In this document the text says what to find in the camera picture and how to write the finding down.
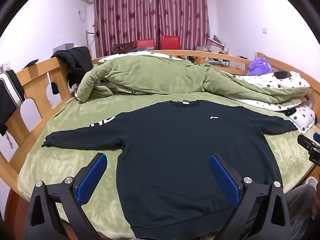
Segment purple plush toy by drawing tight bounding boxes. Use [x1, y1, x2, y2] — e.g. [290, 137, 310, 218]
[246, 57, 273, 76]

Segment desk clutter pile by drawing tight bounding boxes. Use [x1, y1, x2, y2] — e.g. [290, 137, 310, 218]
[195, 37, 250, 68]

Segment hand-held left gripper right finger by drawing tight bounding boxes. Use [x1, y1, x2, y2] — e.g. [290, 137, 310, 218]
[209, 153, 292, 240]

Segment black jacket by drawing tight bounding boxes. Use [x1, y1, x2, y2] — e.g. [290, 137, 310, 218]
[50, 46, 94, 88]

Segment person's grey trouser leg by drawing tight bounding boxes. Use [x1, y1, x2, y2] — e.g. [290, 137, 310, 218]
[285, 185, 320, 240]

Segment flat black object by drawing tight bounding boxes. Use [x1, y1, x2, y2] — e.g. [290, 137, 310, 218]
[22, 59, 38, 69]

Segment red chair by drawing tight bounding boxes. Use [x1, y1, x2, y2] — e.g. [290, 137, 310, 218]
[161, 35, 181, 50]
[135, 39, 155, 49]

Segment black white striped garment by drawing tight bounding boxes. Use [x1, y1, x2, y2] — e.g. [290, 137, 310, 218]
[0, 69, 25, 137]

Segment wooden coat rack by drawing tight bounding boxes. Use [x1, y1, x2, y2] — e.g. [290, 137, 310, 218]
[85, 22, 100, 58]

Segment red patterned curtain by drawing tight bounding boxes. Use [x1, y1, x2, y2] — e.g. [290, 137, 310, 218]
[94, 0, 210, 58]

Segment green bed sheet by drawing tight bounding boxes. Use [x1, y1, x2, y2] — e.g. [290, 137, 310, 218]
[17, 91, 320, 230]

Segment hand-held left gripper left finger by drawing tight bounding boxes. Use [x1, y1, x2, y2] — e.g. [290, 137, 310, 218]
[25, 152, 108, 240]

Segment dark wooden chair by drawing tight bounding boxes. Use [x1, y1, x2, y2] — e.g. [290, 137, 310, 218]
[113, 42, 135, 54]

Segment green quilt with flower-print lining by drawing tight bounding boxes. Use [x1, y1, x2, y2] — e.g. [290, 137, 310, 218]
[76, 51, 313, 110]

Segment white flower-print pillow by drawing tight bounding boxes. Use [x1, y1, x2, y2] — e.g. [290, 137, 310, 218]
[285, 105, 317, 134]

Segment black sweatshirt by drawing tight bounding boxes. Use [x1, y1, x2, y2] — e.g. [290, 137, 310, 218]
[42, 100, 298, 239]

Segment wooden bed frame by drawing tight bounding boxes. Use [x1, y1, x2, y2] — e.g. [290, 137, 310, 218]
[0, 50, 320, 240]

